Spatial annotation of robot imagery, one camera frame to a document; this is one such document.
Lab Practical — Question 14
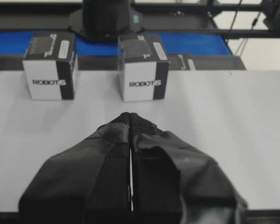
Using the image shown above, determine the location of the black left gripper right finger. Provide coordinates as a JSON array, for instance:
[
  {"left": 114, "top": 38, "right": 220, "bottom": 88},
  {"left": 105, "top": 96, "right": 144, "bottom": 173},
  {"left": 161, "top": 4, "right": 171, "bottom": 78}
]
[{"left": 130, "top": 113, "right": 247, "bottom": 224}]

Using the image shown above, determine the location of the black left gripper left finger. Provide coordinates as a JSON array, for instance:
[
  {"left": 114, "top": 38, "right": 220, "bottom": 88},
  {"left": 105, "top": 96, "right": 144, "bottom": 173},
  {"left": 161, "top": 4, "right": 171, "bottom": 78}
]
[{"left": 19, "top": 112, "right": 131, "bottom": 224}]

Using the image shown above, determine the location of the flat black box behind table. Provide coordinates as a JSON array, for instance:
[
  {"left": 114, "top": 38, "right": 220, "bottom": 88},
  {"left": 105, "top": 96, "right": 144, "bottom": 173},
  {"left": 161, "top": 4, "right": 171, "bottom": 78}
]
[{"left": 168, "top": 53, "right": 196, "bottom": 70}]

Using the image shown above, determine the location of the black white robotis box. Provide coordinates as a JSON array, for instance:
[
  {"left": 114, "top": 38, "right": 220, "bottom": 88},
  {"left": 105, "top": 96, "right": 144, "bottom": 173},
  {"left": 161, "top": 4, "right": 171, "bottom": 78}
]
[
  {"left": 118, "top": 34, "right": 170, "bottom": 102},
  {"left": 22, "top": 32, "right": 78, "bottom": 100}
]

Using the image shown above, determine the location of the black hanging cable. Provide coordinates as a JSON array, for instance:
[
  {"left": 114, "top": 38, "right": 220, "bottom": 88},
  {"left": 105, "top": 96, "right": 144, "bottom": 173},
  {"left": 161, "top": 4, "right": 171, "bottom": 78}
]
[{"left": 226, "top": 0, "right": 266, "bottom": 56}]

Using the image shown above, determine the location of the black aluminium frame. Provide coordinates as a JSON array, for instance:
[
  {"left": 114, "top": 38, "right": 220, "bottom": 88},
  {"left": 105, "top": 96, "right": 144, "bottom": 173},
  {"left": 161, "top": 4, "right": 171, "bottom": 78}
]
[{"left": 0, "top": 0, "right": 280, "bottom": 40}]

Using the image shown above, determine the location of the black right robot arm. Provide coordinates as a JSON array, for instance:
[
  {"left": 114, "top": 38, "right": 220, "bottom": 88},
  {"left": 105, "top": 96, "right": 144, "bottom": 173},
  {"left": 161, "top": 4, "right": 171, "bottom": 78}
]
[{"left": 68, "top": 0, "right": 144, "bottom": 42}]

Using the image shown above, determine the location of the blue mat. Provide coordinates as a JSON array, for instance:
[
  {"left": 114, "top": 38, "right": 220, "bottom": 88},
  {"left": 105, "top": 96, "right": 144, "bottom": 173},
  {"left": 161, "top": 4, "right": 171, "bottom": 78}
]
[{"left": 0, "top": 31, "right": 231, "bottom": 56}]

